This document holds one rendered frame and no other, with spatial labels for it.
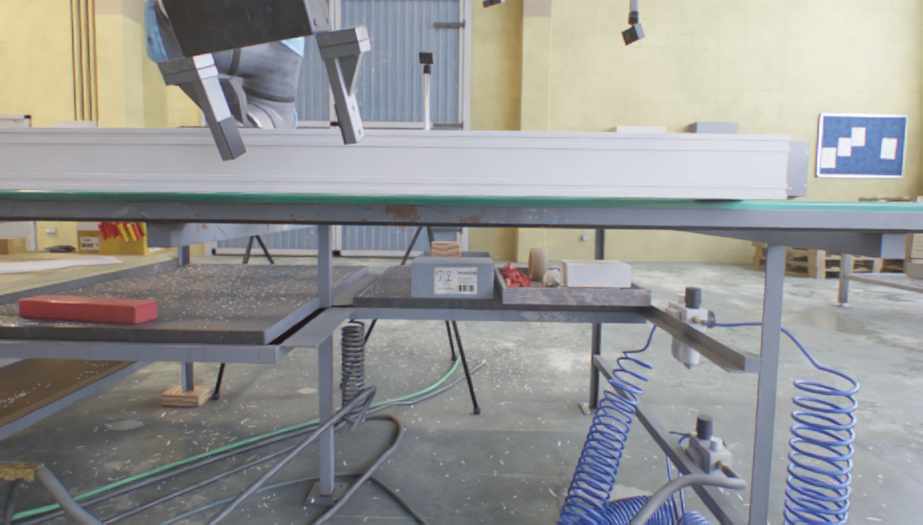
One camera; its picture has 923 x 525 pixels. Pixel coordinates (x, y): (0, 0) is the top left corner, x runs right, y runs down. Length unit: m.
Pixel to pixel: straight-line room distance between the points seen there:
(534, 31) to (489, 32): 0.74
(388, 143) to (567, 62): 7.06
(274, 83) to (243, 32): 0.41
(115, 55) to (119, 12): 0.60
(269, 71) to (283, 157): 0.34
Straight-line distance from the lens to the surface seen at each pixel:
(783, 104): 8.66
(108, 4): 8.87
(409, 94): 7.27
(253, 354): 1.05
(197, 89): 0.53
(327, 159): 0.54
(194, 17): 0.51
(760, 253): 7.92
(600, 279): 1.33
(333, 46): 0.46
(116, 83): 8.55
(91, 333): 1.24
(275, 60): 0.88
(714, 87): 8.18
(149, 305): 1.23
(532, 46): 7.11
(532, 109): 6.89
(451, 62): 7.34
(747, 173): 0.60
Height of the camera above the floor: 0.86
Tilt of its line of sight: 4 degrees down
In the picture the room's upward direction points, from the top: 1 degrees clockwise
